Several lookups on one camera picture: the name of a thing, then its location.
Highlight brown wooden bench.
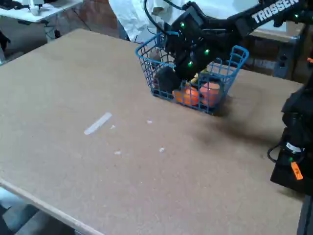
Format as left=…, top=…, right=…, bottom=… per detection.
left=241, top=25, right=306, bottom=79

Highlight looped black camera cable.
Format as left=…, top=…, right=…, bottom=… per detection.
left=143, top=0, right=186, bottom=37

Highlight blue wire basket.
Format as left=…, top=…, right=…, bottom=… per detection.
left=135, top=31, right=250, bottom=116

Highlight white desk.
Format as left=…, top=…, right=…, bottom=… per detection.
left=0, top=0, right=84, bottom=24

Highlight black base cable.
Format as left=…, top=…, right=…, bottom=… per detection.
left=267, top=143, right=287, bottom=164

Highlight toy orange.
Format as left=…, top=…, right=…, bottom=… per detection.
left=172, top=87, right=199, bottom=107

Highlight small grey object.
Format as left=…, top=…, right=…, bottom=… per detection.
left=149, top=48, right=162, bottom=62

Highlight white plastic sheet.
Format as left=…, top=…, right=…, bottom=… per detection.
left=109, top=0, right=287, bottom=43

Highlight orange label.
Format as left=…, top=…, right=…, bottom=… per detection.
left=291, top=161, right=304, bottom=181

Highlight long white tape strip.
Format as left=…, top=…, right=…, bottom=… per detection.
left=84, top=112, right=112, bottom=136

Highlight red toy pomegranate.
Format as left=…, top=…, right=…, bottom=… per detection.
left=199, top=82, right=224, bottom=107

